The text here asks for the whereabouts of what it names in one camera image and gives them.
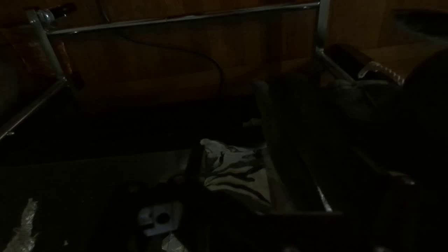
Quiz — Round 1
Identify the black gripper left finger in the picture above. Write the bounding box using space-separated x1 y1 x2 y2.
182 142 207 252

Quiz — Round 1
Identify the metal clothes stand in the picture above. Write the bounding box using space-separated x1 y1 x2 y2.
0 0 333 142

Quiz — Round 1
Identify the black floor cable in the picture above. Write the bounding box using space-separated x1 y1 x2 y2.
95 0 227 100

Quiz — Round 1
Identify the dark hanging garment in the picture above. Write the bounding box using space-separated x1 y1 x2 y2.
320 43 448 221

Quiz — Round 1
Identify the grey cloth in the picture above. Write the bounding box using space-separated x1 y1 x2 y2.
199 137 273 212

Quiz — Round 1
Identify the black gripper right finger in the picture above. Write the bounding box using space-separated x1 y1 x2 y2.
340 152 397 252

